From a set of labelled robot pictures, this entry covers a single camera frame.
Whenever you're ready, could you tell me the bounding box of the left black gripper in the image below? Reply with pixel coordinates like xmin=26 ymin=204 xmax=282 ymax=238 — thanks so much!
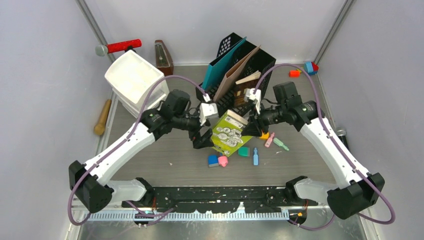
xmin=172 ymin=108 xmax=215 ymax=148

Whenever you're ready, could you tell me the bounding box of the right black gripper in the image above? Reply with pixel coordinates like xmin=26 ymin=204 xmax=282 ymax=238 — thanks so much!
xmin=241 ymin=101 xmax=287 ymax=138

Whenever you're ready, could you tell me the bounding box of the green illustrated book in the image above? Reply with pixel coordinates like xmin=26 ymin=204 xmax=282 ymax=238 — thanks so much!
xmin=210 ymin=109 xmax=252 ymax=157

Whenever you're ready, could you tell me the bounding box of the red brown book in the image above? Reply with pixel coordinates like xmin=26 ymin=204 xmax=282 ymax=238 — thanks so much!
xmin=234 ymin=70 xmax=262 ymax=108

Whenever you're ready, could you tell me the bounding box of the pink cardboard folder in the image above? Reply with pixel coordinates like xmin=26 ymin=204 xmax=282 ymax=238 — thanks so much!
xmin=213 ymin=45 xmax=261 ymax=102

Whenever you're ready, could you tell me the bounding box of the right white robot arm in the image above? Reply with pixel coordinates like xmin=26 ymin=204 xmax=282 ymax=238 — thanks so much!
xmin=242 ymin=81 xmax=385 ymax=220

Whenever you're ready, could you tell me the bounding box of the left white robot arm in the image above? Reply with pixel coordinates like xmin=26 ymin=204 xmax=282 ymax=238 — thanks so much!
xmin=68 ymin=90 xmax=218 ymax=214

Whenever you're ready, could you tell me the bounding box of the orange eraser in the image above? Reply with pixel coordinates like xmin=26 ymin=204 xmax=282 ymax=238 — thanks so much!
xmin=259 ymin=132 xmax=270 ymax=140

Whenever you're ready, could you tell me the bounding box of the blue eraser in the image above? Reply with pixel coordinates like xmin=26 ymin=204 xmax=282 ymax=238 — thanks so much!
xmin=207 ymin=155 xmax=219 ymax=168

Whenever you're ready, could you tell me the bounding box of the green eraser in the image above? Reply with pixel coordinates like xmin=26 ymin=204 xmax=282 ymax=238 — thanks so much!
xmin=237 ymin=146 xmax=250 ymax=157

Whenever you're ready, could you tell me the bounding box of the black mesh file organizer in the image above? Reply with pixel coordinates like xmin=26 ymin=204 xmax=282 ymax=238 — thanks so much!
xmin=199 ymin=39 xmax=276 ymax=117

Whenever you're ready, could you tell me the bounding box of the orange toy block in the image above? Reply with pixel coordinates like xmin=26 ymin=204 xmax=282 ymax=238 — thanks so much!
xmin=288 ymin=70 xmax=301 ymax=78

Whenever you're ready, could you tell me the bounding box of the teal folder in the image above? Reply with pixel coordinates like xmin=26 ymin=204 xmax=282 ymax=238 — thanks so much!
xmin=201 ymin=32 xmax=246 ymax=91

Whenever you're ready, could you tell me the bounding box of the blue red toy block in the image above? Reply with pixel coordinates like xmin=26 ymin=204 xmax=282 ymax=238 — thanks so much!
xmin=303 ymin=61 xmax=319 ymax=76

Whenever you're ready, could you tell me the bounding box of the brown wooden metronome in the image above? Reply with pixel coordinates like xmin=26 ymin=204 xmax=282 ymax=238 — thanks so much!
xmin=154 ymin=39 xmax=174 ymax=76

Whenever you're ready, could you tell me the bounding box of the black microphone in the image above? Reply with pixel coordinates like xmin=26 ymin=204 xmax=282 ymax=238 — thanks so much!
xmin=335 ymin=128 xmax=349 ymax=150

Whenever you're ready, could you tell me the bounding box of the white plastic drawer unit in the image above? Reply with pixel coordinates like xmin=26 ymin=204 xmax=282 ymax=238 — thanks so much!
xmin=104 ymin=50 xmax=164 ymax=118

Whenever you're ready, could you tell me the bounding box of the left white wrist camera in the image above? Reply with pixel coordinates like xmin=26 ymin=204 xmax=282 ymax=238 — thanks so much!
xmin=199 ymin=94 xmax=219 ymax=126

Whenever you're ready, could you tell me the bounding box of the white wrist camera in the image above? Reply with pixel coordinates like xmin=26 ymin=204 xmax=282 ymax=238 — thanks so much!
xmin=199 ymin=94 xmax=219 ymax=126
xmin=243 ymin=88 xmax=262 ymax=115

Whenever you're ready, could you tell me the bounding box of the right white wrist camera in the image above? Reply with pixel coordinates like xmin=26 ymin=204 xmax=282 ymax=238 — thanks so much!
xmin=243 ymin=88 xmax=262 ymax=115

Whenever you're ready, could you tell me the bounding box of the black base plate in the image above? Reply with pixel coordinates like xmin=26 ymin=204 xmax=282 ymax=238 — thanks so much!
xmin=132 ymin=186 xmax=319 ymax=214

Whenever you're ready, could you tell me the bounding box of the red handled microphone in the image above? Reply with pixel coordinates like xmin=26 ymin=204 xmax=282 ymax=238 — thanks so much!
xmin=94 ymin=39 xmax=143 ymax=57

